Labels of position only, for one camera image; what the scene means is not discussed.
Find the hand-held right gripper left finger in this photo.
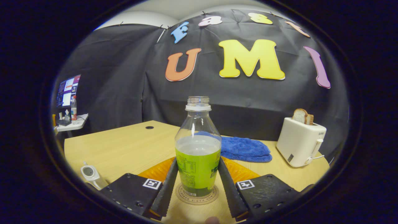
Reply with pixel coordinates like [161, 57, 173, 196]
[99, 156, 179, 221]

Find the pale bread slice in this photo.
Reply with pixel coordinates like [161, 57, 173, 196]
[292, 108, 308, 124]

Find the blue towel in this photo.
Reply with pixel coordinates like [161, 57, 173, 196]
[193, 131, 273, 163]

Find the round brown coaster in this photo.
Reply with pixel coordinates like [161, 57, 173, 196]
[175, 184, 220, 205]

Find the black backdrop cloth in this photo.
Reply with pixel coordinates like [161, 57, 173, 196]
[53, 8, 351, 163]

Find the white toaster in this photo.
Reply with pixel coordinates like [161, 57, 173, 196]
[276, 117, 327, 168]

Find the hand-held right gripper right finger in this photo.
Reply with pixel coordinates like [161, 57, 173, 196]
[217, 156, 301, 222]

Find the red-capped plastic bottle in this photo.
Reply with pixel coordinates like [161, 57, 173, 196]
[71, 95, 78, 125]

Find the clear green-label water bottle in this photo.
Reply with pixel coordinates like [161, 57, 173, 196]
[174, 96, 222, 197]

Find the computer monitor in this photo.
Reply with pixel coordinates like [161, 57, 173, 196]
[56, 74, 81, 109]

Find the white side table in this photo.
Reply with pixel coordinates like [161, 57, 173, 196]
[55, 113, 89, 133]

